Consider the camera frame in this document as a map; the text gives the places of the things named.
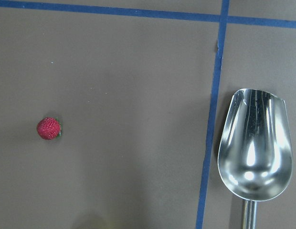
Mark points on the metal scoop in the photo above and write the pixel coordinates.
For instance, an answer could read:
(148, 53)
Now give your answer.
(255, 159)

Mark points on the red strawberry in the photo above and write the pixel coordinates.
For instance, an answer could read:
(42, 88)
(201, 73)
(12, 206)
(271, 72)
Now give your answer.
(49, 128)

